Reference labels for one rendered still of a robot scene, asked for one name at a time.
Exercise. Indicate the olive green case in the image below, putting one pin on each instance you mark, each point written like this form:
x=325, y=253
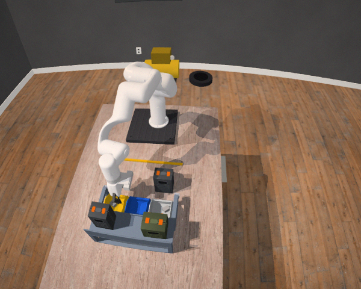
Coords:
x=154, y=225

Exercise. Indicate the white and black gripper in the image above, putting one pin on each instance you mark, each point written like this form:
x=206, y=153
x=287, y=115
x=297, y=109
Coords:
x=115, y=190

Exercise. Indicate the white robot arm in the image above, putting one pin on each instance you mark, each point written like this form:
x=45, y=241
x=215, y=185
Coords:
x=155, y=87

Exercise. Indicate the dark grey case with orange latches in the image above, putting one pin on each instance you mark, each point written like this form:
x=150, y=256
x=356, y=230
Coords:
x=102, y=215

